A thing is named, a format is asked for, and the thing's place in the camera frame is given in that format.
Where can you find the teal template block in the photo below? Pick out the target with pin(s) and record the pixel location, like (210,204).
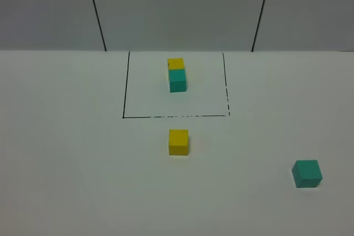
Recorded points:
(177,80)

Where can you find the yellow template block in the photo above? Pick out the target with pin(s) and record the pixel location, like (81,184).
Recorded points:
(175,64)

